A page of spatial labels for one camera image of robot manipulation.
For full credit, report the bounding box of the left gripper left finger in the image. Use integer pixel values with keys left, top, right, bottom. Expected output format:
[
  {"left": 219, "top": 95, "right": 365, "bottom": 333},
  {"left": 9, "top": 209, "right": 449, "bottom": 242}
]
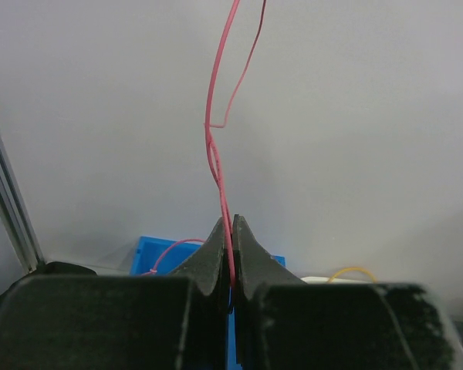
[{"left": 170, "top": 219, "right": 231, "bottom": 369}]

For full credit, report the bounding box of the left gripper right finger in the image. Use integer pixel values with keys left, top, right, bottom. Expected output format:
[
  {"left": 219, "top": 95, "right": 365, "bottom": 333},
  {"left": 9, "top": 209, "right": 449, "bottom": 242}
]
[{"left": 233, "top": 214, "right": 305, "bottom": 369}]

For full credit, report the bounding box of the thin pink wire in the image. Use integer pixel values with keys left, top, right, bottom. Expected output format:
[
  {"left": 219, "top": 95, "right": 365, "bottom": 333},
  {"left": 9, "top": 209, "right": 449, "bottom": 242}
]
[{"left": 138, "top": 0, "right": 268, "bottom": 290}]

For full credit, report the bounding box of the white perforated plastic basket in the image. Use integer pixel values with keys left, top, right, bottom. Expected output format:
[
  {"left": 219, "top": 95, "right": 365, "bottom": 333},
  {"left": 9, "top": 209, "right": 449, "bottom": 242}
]
[{"left": 301, "top": 276, "right": 376, "bottom": 284}]

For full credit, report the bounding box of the blue divided plastic bin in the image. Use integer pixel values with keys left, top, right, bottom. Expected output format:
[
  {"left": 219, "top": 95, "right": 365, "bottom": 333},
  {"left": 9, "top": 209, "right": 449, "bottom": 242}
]
[{"left": 131, "top": 237, "right": 285, "bottom": 369}]

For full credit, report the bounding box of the aluminium corner profile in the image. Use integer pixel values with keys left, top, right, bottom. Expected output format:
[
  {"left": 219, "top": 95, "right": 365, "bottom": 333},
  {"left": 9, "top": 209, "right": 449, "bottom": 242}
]
[{"left": 0, "top": 136, "right": 45, "bottom": 272}]

